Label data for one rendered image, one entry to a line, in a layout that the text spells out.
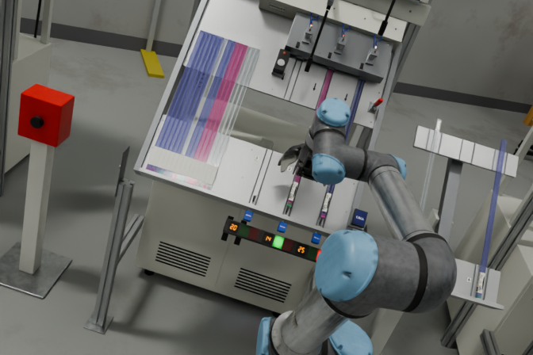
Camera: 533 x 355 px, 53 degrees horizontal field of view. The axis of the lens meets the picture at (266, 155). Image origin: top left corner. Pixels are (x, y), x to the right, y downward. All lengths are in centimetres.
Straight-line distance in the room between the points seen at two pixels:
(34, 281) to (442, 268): 171
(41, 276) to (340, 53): 143
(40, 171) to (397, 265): 144
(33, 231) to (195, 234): 60
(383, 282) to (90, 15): 394
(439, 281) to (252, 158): 92
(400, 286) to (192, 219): 133
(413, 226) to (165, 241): 135
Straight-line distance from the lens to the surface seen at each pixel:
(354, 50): 182
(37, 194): 209
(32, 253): 226
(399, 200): 111
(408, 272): 89
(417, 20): 192
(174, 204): 210
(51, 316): 220
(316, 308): 102
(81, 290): 229
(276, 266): 217
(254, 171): 169
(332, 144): 122
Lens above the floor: 162
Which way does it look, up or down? 27 degrees down
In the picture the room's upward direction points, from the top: 19 degrees clockwise
